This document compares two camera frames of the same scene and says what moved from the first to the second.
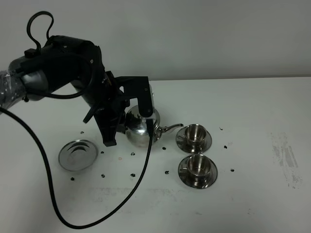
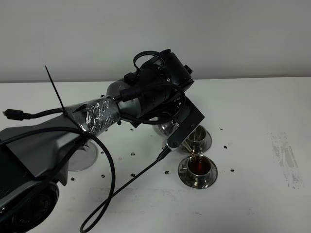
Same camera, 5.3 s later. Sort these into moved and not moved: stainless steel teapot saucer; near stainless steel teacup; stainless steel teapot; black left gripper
Moved: black left gripper; stainless steel teapot
Not moved: stainless steel teapot saucer; near stainless steel teacup
